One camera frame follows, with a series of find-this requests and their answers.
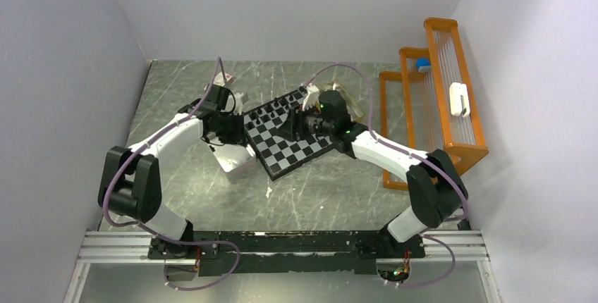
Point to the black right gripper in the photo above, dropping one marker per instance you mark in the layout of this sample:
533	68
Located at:
291	125

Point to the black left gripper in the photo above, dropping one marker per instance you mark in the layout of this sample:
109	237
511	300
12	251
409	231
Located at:
238	136

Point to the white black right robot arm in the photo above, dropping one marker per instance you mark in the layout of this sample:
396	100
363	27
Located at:
434	185

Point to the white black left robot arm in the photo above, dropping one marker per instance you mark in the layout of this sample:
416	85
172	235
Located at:
131	177

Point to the black white chessboard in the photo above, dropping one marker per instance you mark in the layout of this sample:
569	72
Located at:
278	156

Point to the pink metal tin box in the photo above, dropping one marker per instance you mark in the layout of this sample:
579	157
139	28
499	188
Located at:
233	159

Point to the white red card box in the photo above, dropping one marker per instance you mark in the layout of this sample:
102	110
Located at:
227	78

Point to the yellow tray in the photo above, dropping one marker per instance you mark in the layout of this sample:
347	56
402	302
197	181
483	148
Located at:
354	109

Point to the orange wooden rack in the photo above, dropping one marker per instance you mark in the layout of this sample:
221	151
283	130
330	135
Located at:
429	123

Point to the blue round object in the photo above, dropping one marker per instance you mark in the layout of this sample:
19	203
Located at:
423	65

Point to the white plastic clip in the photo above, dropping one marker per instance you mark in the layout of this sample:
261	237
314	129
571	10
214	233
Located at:
459	100

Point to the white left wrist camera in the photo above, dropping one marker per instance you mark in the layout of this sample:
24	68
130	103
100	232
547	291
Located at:
239	100

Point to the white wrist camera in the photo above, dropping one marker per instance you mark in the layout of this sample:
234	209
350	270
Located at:
311	99
239	100

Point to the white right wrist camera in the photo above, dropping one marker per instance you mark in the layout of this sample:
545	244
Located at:
311	99

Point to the black mounting rail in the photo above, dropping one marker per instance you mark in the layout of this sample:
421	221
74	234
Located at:
358	251

